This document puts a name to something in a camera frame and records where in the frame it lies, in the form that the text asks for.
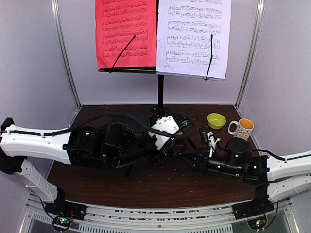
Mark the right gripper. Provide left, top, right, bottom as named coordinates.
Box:
left=179, top=147, right=242, bottom=178

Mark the black music stand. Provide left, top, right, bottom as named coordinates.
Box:
left=97, top=33, right=226, bottom=178

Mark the white sheet music page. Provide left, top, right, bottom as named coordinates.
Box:
left=155, top=0, right=232, bottom=80

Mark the red paper sheet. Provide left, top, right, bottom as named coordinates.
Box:
left=95, top=0, right=157, bottom=69

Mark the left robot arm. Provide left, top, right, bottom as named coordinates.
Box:
left=0, top=114, right=187, bottom=216

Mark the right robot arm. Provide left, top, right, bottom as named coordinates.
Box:
left=180, top=138, right=311, bottom=215

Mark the green bowl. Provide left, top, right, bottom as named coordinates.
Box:
left=207, top=113, right=226, bottom=130

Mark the white patterned mug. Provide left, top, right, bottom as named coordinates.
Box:
left=228, top=118, right=254, bottom=141

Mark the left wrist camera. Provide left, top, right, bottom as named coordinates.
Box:
left=148, top=115, right=181, bottom=150

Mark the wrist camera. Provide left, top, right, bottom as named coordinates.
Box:
left=148, top=115, right=181, bottom=150
left=199, top=127, right=221, bottom=158

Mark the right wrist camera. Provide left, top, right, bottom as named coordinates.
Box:
left=199, top=127, right=221, bottom=158

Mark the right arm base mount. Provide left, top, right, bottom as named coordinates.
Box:
left=232, top=201, right=275, bottom=231

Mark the aluminium front rail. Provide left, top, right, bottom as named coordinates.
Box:
left=20, top=191, right=299, bottom=233

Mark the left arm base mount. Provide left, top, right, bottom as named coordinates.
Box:
left=44, top=201, right=87, bottom=232

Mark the right aluminium corner post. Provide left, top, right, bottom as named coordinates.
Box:
left=235, top=0, right=266, bottom=112

